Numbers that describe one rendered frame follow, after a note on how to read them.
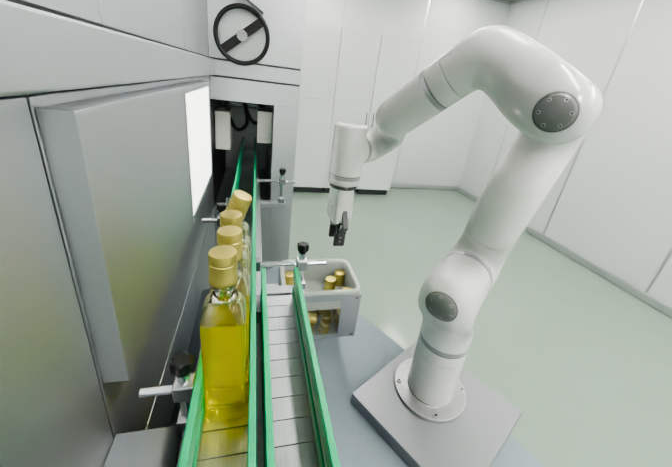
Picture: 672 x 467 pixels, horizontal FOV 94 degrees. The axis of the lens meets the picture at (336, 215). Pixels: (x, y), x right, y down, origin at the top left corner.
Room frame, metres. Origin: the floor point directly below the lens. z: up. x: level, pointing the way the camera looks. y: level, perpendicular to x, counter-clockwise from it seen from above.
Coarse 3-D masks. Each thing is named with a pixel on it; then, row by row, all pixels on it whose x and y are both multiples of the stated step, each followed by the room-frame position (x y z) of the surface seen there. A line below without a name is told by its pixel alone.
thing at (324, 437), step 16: (304, 304) 0.49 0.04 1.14; (304, 320) 0.45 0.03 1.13; (304, 336) 0.43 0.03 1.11; (304, 352) 0.43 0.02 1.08; (304, 368) 0.40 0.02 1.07; (320, 384) 0.32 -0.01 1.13; (320, 400) 0.30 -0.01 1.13; (320, 416) 0.28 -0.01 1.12; (320, 432) 0.28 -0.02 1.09; (320, 448) 0.27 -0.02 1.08; (336, 448) 0.24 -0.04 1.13; (320, 464) 0.25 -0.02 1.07; (336, 464) 0.22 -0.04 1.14
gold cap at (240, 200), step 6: (234, 192) 0.49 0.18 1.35; (240, 192) 0.50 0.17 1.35; (234, 198) 0.48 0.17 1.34; (240, 198) 0.48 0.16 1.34; (246, 198) 0.49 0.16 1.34; (228, 204) 0.49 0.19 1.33; (234, 204) 0.48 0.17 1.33; (240, 204) 0.48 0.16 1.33; (246, 204) 0.49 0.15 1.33; (240, 210) 0.48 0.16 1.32; (246, 210) 0.49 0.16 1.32
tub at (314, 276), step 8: (328, 264) 0.87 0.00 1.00; (336, 264) 0.87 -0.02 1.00; (344, 264) 0.87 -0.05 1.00; (280, 272) 0.77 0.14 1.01; (304, 272) 0.84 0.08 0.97; (312, 272) 0.85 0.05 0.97; (320, 272) 0.86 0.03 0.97; (328, 272) 0.86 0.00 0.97; (352, 272) 0.81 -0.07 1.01; (312, 280) 0.85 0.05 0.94; (320, 280) 0.85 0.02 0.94; (344, 280) 0.84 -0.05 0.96; (352, 280) 0.79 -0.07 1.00; (312, 288) 0.81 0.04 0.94; (320, 288) 0.81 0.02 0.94; (336, 288) 0.82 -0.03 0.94; (352, 288) 0.77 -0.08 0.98
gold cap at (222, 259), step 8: (216, 248) 0.34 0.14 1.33; (224, 248) 0.34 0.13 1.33; (232, 248) 0.34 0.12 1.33; (208, 256) 0.32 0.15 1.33; (216, 256) 0.32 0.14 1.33; (224, 256) 0.32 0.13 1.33; (232, 256) 0.32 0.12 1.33; (216, 264) 0.31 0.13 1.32; (224, 264) 0.32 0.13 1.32; (232, 264) 0.32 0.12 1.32; (216, 272) 0.31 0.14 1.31; (224, 272) 0.32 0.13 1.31; (232, 272) 0.32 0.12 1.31; (216, 280) 0.31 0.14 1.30; (224, 280) 0.32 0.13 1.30; (232, 280) 0.32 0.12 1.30; (216, 288) 0.31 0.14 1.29; (224, 288) 0.32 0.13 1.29
